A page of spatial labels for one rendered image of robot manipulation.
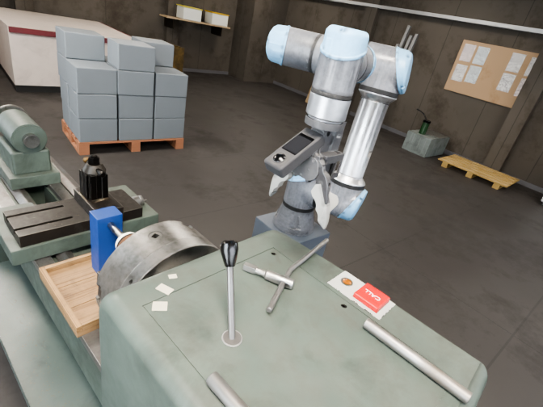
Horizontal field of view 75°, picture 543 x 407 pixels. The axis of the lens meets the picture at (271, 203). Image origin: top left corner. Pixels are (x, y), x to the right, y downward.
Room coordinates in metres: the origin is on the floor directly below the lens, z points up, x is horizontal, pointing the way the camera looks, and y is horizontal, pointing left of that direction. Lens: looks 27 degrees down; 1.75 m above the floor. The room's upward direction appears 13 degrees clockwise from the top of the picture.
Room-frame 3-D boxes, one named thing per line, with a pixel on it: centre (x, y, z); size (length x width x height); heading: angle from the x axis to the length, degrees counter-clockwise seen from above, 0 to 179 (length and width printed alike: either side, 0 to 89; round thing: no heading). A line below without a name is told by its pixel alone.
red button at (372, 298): (0.62, -0.26, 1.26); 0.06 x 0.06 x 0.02; 52
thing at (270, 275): (0.61, -0.03, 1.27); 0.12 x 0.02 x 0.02; 76
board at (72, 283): (0.89, 0.45, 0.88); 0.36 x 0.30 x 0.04; 142
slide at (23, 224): (1.11, 0.71, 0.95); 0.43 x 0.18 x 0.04; 142
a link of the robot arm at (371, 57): (0.77, -0.08, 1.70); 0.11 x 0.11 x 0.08; 69
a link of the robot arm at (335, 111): (0.67, -0.06, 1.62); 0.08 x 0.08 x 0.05
